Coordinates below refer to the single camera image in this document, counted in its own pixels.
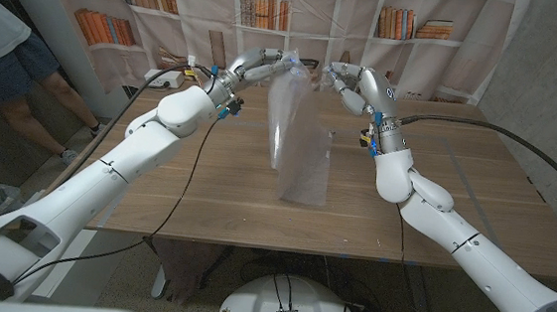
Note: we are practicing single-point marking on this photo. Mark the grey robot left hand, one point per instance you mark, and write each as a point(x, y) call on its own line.
point(253, 67)

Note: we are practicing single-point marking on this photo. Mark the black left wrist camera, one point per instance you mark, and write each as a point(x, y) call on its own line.
point(232, 108)

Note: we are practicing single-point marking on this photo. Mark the white power strip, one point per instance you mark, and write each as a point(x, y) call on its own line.
point(162, 78)

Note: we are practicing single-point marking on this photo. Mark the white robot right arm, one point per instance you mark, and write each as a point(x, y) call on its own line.
point(475, 253)

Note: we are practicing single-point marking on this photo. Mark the printed bookshelf backdrop cloth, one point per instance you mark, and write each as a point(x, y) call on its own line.
point(211, 1)

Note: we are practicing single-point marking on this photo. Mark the clear plastic bag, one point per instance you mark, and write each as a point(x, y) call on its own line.
point(287, 112)

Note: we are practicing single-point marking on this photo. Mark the grey table leg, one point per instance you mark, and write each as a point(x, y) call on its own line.
point(421, 307)

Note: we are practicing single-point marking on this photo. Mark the white table leg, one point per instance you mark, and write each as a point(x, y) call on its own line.
point(160, 283)

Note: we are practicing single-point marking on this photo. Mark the white robot torso base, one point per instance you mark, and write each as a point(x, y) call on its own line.
point(257, 299)

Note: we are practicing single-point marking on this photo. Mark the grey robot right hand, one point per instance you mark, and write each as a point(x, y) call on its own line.
point(375, 91)

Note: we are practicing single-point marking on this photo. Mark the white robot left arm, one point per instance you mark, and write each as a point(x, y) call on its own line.
point(134, 149)

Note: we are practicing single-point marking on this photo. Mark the transparent window cling sheet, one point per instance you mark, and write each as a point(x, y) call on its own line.
point(306, 178)

